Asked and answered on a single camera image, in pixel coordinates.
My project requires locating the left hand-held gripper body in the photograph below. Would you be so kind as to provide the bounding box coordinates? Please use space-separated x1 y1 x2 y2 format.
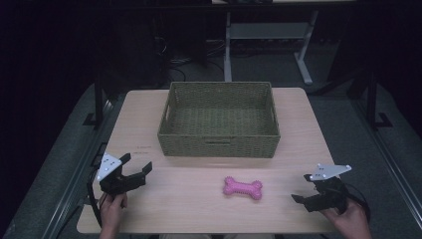
97 152 147 197

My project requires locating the person's right hand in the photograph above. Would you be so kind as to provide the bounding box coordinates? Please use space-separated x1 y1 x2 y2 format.
319 198 373 239

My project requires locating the black cable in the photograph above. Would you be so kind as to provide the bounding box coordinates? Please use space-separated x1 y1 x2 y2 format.
86 168 105 229
343 183 372 223

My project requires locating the black metal stand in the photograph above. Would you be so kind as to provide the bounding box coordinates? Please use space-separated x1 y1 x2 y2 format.
83 74 115 127
364 71 393 131

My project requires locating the pink bone-shaped toy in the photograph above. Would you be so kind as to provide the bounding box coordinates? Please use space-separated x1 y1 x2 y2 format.
222 175 264 201

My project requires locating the bundle of floor cables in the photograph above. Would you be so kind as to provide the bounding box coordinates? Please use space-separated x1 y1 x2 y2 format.
167 39 227 76

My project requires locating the green woven basket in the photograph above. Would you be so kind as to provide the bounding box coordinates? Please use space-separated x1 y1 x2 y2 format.
156 81 282 159

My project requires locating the aluminium rail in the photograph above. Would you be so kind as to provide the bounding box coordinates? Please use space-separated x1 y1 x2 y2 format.
351 99 422 231
39 99 115 239

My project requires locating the white metal desk frame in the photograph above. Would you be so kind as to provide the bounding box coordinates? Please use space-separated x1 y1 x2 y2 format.
223 9 320 86

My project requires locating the person's left hand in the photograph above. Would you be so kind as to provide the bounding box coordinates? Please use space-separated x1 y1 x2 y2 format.
99 193 129 234

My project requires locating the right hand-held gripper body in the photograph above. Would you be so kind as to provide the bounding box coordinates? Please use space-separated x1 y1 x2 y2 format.
305 163 353 214

